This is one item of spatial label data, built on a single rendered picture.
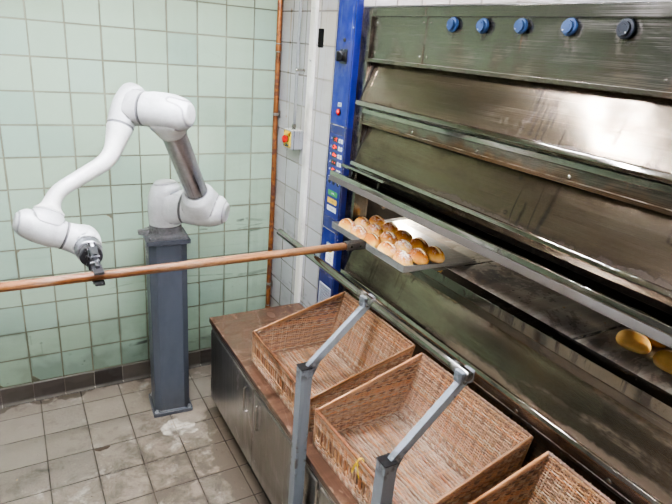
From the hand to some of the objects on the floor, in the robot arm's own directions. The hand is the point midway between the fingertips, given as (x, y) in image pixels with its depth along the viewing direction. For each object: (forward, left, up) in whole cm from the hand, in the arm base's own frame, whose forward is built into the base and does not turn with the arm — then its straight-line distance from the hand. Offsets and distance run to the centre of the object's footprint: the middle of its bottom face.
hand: (98, 275), depth 178 cm
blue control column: (-60, +204, -119) cm, 244 cm away
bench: (+42, +89, -119) cm, 155 cm away
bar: (+26, +67, -119) cm, 139 cm away
